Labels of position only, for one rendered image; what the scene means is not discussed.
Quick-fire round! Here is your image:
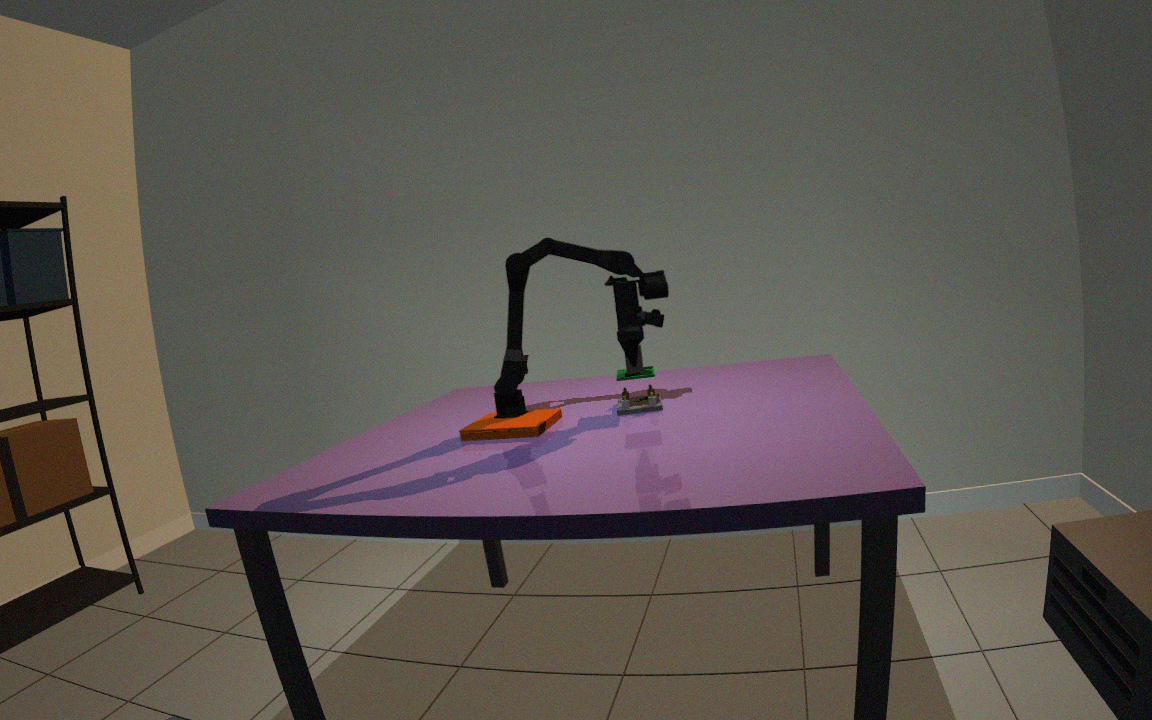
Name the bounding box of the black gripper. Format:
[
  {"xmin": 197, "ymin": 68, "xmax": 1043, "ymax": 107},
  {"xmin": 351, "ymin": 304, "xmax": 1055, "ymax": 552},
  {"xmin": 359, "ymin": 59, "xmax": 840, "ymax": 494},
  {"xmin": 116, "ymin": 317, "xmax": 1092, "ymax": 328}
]
[{"xmin": 615, "ymin": 300, "xmax": 644, "ymax": 367}]

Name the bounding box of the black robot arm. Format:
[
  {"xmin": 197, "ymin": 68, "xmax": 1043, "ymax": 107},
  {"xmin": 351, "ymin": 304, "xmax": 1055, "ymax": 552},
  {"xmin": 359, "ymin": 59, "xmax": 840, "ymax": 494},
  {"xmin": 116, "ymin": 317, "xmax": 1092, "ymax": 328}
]
[{"xmin": 494, "ymin": 238, "xmax": 669, "ymax": 419}]

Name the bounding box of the green board with square handle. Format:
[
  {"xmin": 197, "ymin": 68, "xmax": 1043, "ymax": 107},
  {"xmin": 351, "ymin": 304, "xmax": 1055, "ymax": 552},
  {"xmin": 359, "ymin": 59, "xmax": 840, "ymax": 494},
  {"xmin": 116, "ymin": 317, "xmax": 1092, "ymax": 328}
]
[{"xmin": 617, "ymin": 344, "xmax": 655, "ymax": 381}]

